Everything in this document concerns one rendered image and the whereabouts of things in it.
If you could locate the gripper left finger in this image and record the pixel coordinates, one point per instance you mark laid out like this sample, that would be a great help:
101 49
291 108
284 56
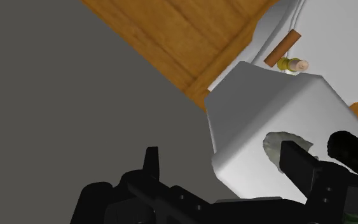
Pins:
154 198

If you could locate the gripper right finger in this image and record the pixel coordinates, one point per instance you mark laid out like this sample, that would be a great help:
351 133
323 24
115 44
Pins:
324 183

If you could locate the grey rough lump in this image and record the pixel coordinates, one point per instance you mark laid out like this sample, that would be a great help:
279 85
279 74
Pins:
272 145

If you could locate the yellow and cream spool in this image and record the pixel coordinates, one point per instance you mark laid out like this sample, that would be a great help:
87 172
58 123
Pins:
291 64

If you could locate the brown cylinder stick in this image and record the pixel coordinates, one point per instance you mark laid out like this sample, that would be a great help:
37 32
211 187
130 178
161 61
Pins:
282 48

